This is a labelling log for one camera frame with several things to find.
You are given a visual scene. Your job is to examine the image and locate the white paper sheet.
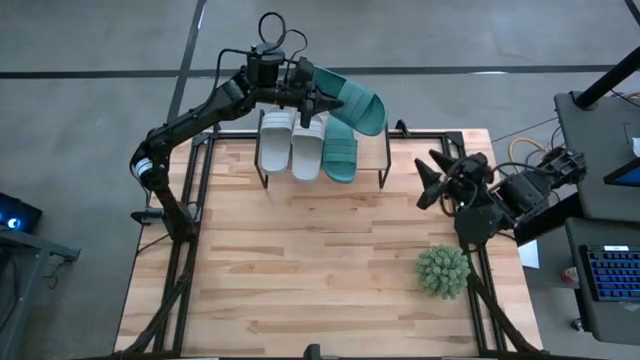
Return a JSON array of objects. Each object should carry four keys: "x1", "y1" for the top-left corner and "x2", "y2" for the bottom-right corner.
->
[{"x1": 517, "y1": 238, "x2": 542, "y2": 271}]

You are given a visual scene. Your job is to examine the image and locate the grey desk top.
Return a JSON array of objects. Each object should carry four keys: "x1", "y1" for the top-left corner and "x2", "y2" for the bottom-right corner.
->
[
  {"x1": 564, "y1": 217, "x2": 640, "y2": 347},
  {"x1": 553, "y1": 90, "x2": 640, "y2": 224}
]

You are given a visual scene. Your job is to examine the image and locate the black aluminium table frame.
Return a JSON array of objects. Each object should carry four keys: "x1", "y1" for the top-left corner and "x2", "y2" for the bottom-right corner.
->
[{"x1": 112, "y1": 127, "x2": 549, "y2": 360}]

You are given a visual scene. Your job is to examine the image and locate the black monitor with blue screen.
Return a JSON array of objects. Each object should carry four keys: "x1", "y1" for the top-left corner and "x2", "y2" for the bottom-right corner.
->
[{"x1": 603, "y1": 157, "x2": 640, "y2": 189}]

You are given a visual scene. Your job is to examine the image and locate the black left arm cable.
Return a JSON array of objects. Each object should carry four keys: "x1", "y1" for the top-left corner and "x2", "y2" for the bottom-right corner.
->
[{"x1": 214, "y1": 11, "x2": 309, "y2": 101}]

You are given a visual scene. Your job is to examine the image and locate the black computer with blue light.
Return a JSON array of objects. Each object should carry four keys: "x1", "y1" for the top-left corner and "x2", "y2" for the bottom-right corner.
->
[{"x1": 0, "y1": 191, "x2": 45, "y2": 235}]

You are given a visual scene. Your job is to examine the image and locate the backlit black keyboard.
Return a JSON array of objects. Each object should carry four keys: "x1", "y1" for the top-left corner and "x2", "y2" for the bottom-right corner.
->
[{"x1": 578, "y1": 243, "x2": 640, "y2": 304}]

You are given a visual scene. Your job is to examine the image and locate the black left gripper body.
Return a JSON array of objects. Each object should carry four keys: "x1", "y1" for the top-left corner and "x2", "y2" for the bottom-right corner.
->
[{"x1": 277, "y1": 83, "x2": 318, "y2": 130}]

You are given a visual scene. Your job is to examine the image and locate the green artificial plant ball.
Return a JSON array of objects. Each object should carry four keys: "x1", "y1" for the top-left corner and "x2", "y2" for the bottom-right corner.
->
[{"x1": 415, "y1": 243, "x2": 473, "y2": 302}]

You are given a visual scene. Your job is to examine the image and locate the light grey rubber slide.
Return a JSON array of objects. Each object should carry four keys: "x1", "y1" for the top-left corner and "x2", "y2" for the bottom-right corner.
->
[
  {"x1": 258, "y1": 110, "x2": 297, "y2": 177},
  {"x1": 289, "y1": 117, "x2": 326, "y2": 184}
]

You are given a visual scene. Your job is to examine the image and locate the green rubber slide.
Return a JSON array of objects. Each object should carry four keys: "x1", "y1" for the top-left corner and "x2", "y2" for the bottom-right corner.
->
[
  {"x1": 321, "y1": 117, "x2": 359, "y2": 185},
  {"x1": 311, "y1": 65, "x2": 389, "y2": 138}
]

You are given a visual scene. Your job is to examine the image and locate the grey metal stand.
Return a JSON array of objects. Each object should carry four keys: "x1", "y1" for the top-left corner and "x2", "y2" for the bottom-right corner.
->
[{"x1": 0, "y1": 223, "x2": 82, "y2": 360}]

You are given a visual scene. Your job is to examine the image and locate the yellow cable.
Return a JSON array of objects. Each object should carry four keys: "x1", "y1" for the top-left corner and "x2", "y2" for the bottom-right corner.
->
[{"x1": 508, "y1": 136, "x2": 551, "y2": 174}]

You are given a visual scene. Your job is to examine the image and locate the black metal pole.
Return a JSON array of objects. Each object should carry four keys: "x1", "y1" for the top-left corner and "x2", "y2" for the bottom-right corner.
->
[{"x1": 572, "y1": 45, "x2": 640, "y2": 111}]

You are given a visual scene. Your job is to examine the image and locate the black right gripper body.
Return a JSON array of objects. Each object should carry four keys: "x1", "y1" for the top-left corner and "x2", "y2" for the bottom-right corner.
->
[{"x1": 416, "y1": 152, "x2": 497, "y2": 216}]

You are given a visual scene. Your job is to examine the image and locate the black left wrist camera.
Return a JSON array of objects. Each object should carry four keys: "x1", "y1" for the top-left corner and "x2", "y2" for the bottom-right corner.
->
[{"x1": 291, "y1": 55, "x2": 316, "y2": 85}]

